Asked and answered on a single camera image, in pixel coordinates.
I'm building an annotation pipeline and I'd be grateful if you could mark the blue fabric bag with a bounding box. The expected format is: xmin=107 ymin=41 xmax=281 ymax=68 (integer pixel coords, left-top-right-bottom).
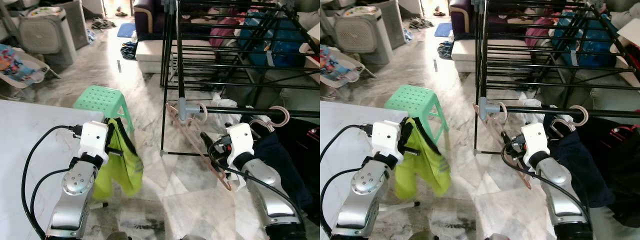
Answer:
xmin=239 ymin=9 xmax=306 ymax=69
xmin=554 ymin=9 xmax=619 ymax=69

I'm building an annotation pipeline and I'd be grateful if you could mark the white cushioned bench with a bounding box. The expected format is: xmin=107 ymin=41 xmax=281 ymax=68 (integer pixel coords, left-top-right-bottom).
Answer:
xmin=134 ymin=38 xmax=221 ymax=75
xmin=452 ymin=38 xmax=531 ymax=74

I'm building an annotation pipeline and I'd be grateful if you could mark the white hanging garment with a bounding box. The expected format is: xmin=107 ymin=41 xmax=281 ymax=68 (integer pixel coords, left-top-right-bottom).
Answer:
xmin=209 ymin=92 xmax=239 ymax=109
xmin=517 ymin=92 xmax=544 ymax=109

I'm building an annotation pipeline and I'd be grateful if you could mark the black metal drying rack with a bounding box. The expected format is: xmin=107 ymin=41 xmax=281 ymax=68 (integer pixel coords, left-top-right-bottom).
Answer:
xmin=159 ymin=0 xmax=321 ymax=157
xmin=472 ymin=0 xmax=640 ymax=156

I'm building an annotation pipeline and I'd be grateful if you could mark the blue floor mat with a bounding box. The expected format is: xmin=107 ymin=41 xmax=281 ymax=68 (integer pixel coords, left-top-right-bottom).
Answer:
xmin=116 ymin=22 xmax=137 ymax=39
xmin=433 ymin=22 xmax=455 ymax=39

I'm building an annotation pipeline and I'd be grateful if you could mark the dark clothes heap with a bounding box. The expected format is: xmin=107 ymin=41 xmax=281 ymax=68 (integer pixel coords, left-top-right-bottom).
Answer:
xmin=437 ymin=40 xmax=456 ymax=61
xmin=119 ymin=40 xmax=139 ymax=61

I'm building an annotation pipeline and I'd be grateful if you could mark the white air purifier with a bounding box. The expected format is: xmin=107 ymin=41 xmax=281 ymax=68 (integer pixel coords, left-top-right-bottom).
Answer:
xmin=17 ymin=5 xmax=77 ymax=66
xmin=333 ymin=5 xmax=394 ymax=66

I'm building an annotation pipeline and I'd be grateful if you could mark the grey tower appliance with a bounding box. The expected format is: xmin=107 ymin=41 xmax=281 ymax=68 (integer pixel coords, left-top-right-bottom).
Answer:
xmin=60 ymin=0 xmax=91 ymax=51
xmin=380 ymin=0 xmax=407 ymax=50

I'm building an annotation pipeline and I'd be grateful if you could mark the white storage box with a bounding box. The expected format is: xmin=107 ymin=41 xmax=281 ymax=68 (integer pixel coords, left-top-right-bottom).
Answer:
xmin=298 ymin=25 xmax=321 ymax=69
xmin=608 ymin=17 xmax=640 ymax=85

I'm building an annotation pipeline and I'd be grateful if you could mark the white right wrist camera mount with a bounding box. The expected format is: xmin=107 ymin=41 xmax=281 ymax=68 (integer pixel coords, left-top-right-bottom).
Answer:
xmin=520 ymin=122 xmax=551 ymax=161
xmin=225 ymin=122 xmax=255 ymax=159

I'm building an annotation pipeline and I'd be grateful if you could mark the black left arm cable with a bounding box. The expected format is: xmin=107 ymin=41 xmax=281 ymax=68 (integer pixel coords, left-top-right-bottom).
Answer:
xmin=21 ymin=124 xmax=84 ymax=239
xmin=321 ymin=167 xmax=362 ymax=221
xmin=320 ymin=124 xmax=377 ymax=237
xmin=29 ymin=167 xmax=72 ymax=227

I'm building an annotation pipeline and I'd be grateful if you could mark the lime green shirt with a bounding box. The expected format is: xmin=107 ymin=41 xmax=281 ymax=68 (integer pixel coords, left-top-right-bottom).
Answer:
xmin=393 ymin=117 xmax=453 ymax=201
xmin=92 ymin=117 xmax=145 ymax=201

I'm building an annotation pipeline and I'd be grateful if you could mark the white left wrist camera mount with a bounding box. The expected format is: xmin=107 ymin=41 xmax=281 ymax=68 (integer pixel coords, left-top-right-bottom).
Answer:
xmin=370 ymin=119 xmax=404 ymax=161
xmin=78 ymin=120 xmax=110 ymax=161

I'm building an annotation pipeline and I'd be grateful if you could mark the purple armchair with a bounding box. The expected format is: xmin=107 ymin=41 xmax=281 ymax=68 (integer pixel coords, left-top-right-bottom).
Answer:
xmin=132 ymin=0 xmax=176 ymax=42
xmin=448 ymin=0 xmax=484 ymax=41

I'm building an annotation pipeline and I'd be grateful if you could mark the white folding table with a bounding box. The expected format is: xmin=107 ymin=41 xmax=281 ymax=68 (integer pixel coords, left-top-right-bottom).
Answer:
xmin=320 ymin=99 xmax=402 ymax=240
xmin=0 ymin=98 xmax=109 ymax=240

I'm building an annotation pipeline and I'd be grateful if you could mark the pale pink plastic hanger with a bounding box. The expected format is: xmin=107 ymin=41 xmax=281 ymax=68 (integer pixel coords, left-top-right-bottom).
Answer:
xmin=568 ymin=104 xmax=590 ymax=127
xmin=472 ymin=101 xmax=534 ymax=191
xmin=164 ymin=101 xmax=234 ymax=192
xmin=269 ymin=105 xmax=291 ymax=127

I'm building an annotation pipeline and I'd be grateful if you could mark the maroon garment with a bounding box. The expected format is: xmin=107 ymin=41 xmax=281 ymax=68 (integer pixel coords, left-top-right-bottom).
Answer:
xmin=524 ymin=12 xmax=561 ymax=49
xmin=209 ymin=12 xmax=246 ymax=49

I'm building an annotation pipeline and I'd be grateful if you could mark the green plastic stool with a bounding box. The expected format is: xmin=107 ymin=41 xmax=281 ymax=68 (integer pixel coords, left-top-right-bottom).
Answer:
xmin=383 ymin=83 xmax=450 ymax=146
xmin=73 ymin=84 xmax=135 ymax=146

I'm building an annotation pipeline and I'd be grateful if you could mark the navy hanging garment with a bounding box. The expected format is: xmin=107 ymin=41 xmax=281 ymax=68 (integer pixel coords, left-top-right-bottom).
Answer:
xmin=542 ymin=117 xmax=616 ymax=209
xmin=239 ymin=117 xmax=314 ymax=211

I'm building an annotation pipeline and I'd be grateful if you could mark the colourful baby bouncer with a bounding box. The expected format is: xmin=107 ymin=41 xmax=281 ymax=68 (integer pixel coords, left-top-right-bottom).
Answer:
xmin=0 ymin=42 xmax=51 ymax=90
xmin=320 ymin=43 xmax=364 ymax=89

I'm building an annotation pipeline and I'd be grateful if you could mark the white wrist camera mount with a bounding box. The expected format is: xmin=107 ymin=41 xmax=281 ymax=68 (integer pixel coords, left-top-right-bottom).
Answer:
xmin=78 ymin=120 xmax=110 ymax=161
xmin=225 ymin=122 xmax=255 ymax=159
xmin=520 ymin=122 xmax=551 ymax=161
xmin=370 ymin=119 xmax=404 ymax=161

